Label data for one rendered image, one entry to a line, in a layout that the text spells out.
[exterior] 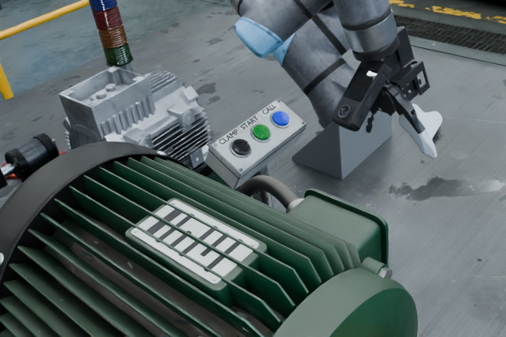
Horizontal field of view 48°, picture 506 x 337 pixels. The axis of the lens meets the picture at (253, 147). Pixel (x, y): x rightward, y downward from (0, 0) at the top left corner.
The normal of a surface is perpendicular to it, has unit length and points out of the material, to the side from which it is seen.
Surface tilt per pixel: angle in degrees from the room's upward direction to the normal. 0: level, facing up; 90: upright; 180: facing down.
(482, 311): 0
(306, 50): 60
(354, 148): 90
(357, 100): 42
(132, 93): 90
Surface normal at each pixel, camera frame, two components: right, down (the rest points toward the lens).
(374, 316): 0.74, -0.07
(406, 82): 0.54, 0.29
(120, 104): 0.74, 0.28
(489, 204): -0.14, -0.83
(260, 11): -0.43, -0.22
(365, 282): 0.20, -0.96
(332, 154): -0.66, 0.48
